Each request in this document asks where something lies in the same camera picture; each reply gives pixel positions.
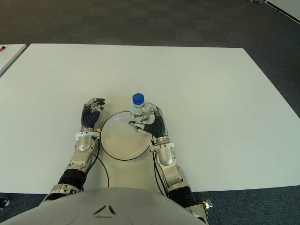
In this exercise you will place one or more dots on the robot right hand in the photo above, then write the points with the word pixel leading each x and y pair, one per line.
pixel 159 127

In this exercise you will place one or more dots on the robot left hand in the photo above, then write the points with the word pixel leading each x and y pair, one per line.
pixel 90 117

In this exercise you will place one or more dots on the clear water bottle blue cap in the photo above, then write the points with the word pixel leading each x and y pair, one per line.
pixel 138 107

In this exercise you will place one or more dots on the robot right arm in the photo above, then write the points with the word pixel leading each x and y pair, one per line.
pixel 173 175

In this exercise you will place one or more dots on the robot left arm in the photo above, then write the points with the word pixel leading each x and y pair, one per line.
pixel 83 150

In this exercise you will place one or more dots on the white plate black rim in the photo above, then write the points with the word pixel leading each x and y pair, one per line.
pixel 122 140

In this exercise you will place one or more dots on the grey robot torso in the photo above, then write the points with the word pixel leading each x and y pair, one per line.
pixel 105 208

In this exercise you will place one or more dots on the white side table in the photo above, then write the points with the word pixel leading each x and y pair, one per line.
pixel 9 57

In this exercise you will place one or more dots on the red marker pen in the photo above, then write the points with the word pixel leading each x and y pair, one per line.
pixel 2 49

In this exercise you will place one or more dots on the black object on floor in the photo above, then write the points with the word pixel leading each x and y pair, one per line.
pixel 3 203

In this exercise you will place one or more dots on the grey chair base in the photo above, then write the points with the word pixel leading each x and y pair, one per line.
pixel 255 1

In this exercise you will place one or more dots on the silver metal bracket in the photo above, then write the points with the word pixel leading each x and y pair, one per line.
pixel 208 203

